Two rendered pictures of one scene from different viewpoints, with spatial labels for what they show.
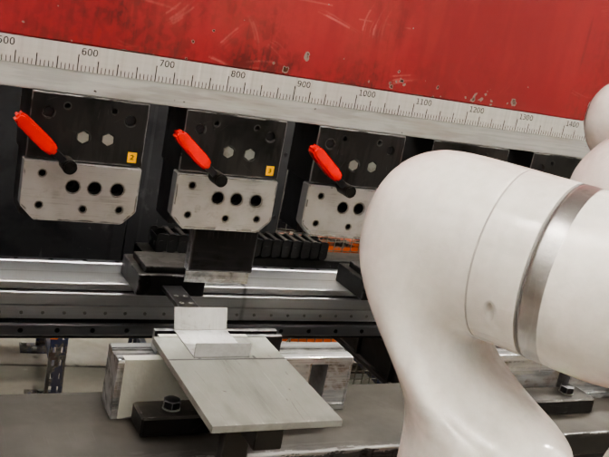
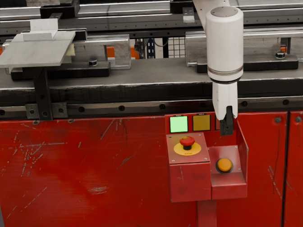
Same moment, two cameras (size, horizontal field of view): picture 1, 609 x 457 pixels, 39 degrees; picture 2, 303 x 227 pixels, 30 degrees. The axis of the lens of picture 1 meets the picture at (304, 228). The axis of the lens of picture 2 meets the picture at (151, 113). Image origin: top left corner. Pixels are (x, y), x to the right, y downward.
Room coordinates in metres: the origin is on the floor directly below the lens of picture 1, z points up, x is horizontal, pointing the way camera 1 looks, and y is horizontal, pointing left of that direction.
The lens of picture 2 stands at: (-0.05, -1.02, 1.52)
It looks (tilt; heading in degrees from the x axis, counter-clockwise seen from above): 26 degrees down; 31
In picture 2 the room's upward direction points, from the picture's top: 3 degrees counter-clockwise
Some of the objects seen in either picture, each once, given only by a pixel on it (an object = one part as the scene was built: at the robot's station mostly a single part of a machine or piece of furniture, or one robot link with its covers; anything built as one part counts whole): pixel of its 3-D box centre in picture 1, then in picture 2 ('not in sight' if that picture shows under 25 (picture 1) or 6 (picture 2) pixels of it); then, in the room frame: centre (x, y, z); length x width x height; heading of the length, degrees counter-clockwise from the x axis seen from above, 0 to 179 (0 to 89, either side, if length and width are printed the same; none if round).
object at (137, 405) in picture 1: (233, 414); (61, 70); (1.20, 0.05, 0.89); 0.30 x 0.05 x 0.03; 118
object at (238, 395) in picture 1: (241, 379); (37, 48); (1.10, 0.05, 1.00); 0.26 x 0.18 x 0.01; 28
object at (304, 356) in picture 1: (232, 377); (67, 54); (1.26, 0.07, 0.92); 0.39 x 0.06 x 0.10; 118
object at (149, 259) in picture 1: (176, 286); (56, 12); (1.38, 0.19, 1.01); 0.26 x 0.12 x 0.05; 28
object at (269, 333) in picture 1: (217, 341); (54, 35); (1.24, 0.10, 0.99); 0.20 x 0.03 x 0.03; 118
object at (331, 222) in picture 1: (341, 178); not in sight; (1.31, -0.04, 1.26); 0.15 x 0.09 x 0.17; 118
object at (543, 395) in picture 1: (522, 402); (246, 63); (1.47, -0.45, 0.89); 0.30 x 0.05 x 0.03; 118
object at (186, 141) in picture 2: not in sight; (187, 144); (1.10, -0.43, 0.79); 0.04 x 0.04 x 0.04
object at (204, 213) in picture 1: (219, 167); not in sight; (1.22, 0.14, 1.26); 0.15 x 0.09 x 0.17; 118
